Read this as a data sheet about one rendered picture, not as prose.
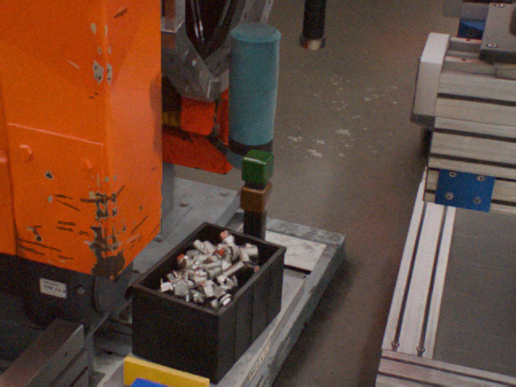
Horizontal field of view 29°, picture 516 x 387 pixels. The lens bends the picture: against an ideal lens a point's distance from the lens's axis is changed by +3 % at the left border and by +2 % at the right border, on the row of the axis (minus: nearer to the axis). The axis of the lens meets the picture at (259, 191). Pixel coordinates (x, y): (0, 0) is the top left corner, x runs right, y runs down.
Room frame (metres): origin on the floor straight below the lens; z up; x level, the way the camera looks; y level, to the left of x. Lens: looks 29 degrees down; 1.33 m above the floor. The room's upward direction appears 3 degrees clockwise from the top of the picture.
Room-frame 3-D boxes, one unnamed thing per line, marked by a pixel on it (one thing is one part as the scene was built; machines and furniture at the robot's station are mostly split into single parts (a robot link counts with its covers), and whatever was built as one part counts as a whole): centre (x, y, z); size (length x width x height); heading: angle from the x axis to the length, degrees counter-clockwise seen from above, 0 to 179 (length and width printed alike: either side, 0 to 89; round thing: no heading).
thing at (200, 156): (1.82, 0.13, 0.48); 0.16 x 0.12 x 0.17; 71
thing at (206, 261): (1.16, 0.06, 0.51); 0.20 x 0.14 x 0.13; 154
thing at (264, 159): (1.33, 0.00, 0.64); 0.04 x 0.04 x 0.04; 71
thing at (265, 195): (1.33, 0.00, 0.59); 0.04 x 0.04 x 0.04; 71
